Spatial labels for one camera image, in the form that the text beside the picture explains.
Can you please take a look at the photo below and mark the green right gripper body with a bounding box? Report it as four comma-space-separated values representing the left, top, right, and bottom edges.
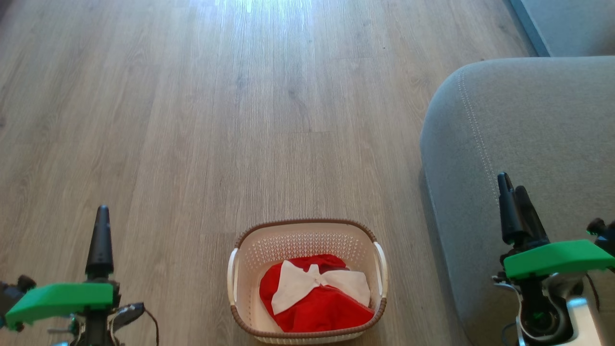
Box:
504, 239, 615, 280

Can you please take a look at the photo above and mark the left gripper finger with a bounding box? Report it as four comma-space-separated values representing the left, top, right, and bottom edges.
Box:
86, 206, 114, 279

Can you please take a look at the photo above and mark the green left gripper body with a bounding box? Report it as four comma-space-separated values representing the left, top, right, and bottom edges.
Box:
5, 283, 114, 330

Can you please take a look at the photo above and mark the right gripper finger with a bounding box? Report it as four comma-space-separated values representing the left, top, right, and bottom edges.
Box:
497, 173, 522, 245
515, 186, 549, 248

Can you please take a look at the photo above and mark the red garment with white bow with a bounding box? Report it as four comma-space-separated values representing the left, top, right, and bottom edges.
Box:
259, 254, 375, 333

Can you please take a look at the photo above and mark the grey fabric sofa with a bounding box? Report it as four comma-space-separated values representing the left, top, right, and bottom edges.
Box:
420, 56, 615, 346

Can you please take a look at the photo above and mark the white plastic laundry basket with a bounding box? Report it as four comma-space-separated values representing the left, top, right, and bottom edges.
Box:
227, 219, 389, 345

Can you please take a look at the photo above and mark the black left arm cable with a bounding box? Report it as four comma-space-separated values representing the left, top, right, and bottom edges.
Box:
143, 308, 160, 346

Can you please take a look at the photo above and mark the grey-blue wall baseboard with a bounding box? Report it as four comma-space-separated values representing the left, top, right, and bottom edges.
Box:
508, 0, 551, 57

